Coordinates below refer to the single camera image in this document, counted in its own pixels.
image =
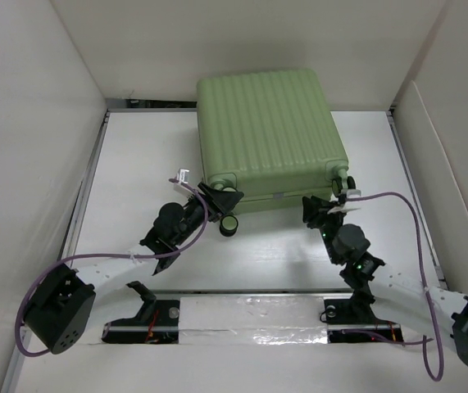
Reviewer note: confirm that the green hard-shell suitcase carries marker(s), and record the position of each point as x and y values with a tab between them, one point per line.
271	136

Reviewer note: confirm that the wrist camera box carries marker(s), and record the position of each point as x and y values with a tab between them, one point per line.
346	202
182	180

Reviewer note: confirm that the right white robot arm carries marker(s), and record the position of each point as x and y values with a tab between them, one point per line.
387	293

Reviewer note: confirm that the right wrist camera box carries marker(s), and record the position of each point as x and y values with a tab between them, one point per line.
346	202

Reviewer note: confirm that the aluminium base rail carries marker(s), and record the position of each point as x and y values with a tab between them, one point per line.
229	343

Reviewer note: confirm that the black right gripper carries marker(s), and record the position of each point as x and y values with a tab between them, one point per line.
314	209

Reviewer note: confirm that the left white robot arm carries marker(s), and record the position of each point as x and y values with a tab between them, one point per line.
62	303

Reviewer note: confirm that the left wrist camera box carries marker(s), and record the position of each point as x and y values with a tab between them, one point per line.
182	180

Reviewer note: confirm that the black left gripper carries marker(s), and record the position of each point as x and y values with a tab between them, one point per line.
220	201

